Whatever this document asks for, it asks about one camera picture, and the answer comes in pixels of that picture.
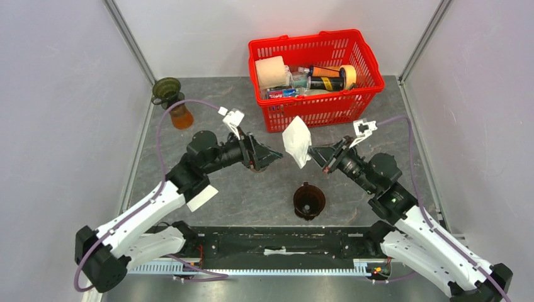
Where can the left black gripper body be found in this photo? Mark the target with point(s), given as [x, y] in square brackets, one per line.
[247, 155]

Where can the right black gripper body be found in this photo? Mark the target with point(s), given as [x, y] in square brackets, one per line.
[343, 145]

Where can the white paper coffee filter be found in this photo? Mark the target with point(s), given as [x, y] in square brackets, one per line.
[297, 140]

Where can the brown transparent dripper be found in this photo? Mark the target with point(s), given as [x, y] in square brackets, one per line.
[308, 201]

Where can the green transparent dripper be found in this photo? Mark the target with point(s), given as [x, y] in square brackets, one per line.
[166, 92]

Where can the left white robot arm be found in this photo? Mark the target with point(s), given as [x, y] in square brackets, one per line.
[105, 255]

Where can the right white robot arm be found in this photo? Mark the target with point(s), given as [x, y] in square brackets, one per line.
[406, 232]

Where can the small glass beaker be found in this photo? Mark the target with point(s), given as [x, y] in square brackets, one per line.
[257, 169]

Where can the orange glass flask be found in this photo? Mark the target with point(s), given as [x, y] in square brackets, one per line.
[181, 118]

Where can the red plastic basket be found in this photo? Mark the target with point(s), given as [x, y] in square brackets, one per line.
[317, 107]

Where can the yellow masking tape roll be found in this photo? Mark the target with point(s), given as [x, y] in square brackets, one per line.
[348, 73]

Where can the black orange cylinder can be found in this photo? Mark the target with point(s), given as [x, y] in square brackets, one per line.
[325, 78]

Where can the clear plastic bottle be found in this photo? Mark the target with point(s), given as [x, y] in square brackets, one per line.
[299, 78]

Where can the beige paper roll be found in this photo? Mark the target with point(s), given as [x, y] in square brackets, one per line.
[271, 72]

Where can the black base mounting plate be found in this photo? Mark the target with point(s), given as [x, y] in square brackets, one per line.
[279, 247]

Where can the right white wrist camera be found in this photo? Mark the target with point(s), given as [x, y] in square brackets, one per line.
[363, 129]

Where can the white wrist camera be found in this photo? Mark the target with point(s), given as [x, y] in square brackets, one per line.
[232, 120]
[363, 129]

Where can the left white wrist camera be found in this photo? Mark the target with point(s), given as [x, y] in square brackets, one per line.
[232, 120]

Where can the white cable duct strip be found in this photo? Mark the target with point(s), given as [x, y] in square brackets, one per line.
[171, 267]

